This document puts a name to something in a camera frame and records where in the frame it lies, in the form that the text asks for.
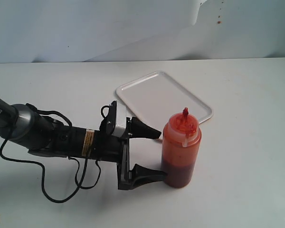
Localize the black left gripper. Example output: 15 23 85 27
82 116 167 190

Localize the white backdrop sheet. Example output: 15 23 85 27
0 0 285 63

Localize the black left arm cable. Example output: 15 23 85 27
0 104 117 204

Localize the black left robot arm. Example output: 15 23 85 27
0 99 167 190

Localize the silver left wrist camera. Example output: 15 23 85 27
99 100 127 138

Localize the white rectangular plastic tray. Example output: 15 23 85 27
116 71 214 131

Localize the red sauce squeeze bottle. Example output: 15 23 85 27
161 107 202 188

